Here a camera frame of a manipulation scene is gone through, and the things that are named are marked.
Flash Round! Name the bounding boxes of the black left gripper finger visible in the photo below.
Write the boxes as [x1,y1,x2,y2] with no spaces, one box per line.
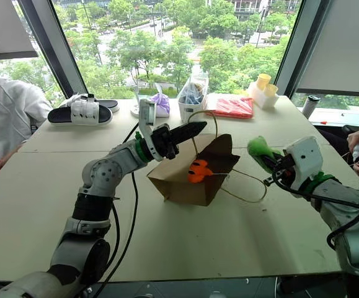
[171,121,208,138]
[175,124,208,145]

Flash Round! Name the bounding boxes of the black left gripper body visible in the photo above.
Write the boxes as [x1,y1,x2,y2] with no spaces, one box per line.
[150,123,180,161]

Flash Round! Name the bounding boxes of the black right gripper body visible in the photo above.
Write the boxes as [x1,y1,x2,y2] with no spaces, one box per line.
[271,153,296,184]

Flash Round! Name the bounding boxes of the green plush toy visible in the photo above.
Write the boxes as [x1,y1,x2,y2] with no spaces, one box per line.
[246,135,284,174]

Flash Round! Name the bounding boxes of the white tub with plastic bag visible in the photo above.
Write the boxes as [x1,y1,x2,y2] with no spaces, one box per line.
[177,74,210,124]

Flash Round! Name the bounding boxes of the purple item in clear bag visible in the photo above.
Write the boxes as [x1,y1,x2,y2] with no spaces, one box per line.
[149,92,171,118]

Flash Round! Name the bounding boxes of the orange plush toy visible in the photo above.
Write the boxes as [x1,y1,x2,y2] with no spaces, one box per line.
[187,159,214,184]

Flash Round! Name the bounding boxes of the brown paper bag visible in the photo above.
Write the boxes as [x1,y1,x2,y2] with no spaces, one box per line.
[147,110,268,207]

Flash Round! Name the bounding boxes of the red packets in clear wrap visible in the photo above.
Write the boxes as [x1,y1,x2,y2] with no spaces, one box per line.
[204,93,255,120]

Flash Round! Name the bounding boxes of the white cup holder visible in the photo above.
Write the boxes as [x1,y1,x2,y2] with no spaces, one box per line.
[247,81,280,110]

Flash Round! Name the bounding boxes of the white tumbler with black lid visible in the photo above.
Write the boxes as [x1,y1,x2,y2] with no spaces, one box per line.
[301,94,322,120]

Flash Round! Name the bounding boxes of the black and white slipper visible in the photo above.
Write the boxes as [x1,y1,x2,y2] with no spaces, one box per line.
[61,93,120,113]
[47,98,114,127]

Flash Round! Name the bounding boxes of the grey roller blind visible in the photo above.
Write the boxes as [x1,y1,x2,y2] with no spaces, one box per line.
[0,0,39,61]
[296,0,359,99]

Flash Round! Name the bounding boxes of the person in white sweater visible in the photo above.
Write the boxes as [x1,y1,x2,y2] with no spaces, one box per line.
[0,55,53,191]

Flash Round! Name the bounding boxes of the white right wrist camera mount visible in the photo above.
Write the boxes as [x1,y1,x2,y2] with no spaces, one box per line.
[283,135,324,191]

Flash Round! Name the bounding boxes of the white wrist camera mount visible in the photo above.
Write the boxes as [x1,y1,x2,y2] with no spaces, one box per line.
[283,135,324,191]
[138,99,164,162]

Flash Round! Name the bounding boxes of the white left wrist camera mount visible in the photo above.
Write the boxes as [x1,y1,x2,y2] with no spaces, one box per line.
[138,99,164,162]

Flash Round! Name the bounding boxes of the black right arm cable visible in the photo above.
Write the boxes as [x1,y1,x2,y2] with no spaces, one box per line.
[272,177,359,251]

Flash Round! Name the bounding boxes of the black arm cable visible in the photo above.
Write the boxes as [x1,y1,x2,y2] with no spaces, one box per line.
[100,122,140,298]
[272,177,359,251]

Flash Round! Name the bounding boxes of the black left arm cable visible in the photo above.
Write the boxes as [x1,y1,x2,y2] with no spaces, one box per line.
[100,122,140,298]

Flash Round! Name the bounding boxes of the dark window frame post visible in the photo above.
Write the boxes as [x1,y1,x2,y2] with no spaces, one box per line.
[17,0,89,99]
[273,0,322,97]

